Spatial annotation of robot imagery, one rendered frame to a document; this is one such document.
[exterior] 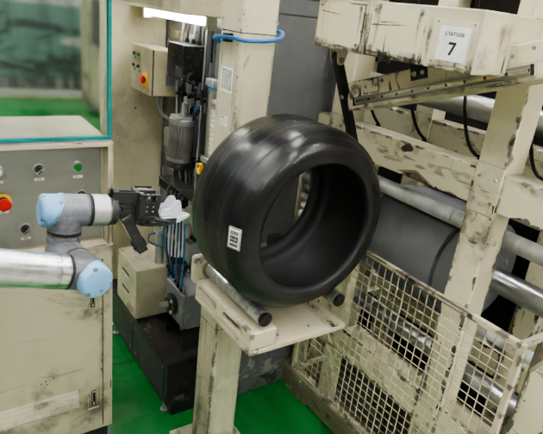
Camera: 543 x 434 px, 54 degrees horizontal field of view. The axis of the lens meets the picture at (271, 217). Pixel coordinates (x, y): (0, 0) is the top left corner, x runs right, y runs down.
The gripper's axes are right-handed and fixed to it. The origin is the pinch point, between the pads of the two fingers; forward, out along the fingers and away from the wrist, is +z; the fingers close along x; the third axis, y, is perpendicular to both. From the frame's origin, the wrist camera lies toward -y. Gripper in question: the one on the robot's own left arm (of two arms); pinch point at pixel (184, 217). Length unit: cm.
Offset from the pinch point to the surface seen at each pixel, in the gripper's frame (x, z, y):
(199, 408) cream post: 33, 39, -96
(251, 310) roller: -6.3, 23.3, -26.9
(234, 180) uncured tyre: -4.1, 10.6, 11.8
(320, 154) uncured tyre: -11.5, 30.6, 22.0
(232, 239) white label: -9.5, 9.8, -2.6
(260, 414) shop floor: 37, 76, -112
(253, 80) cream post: 26, 30, 35
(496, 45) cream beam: -36, 55, 57
